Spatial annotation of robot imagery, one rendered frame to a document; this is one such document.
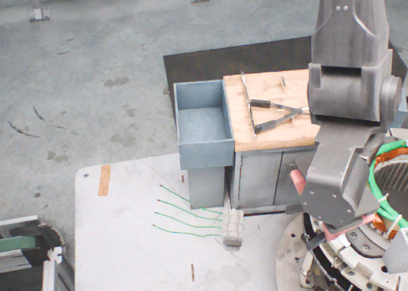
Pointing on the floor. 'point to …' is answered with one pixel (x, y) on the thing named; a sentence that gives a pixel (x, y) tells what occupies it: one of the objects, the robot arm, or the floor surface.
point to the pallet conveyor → (28, 255)
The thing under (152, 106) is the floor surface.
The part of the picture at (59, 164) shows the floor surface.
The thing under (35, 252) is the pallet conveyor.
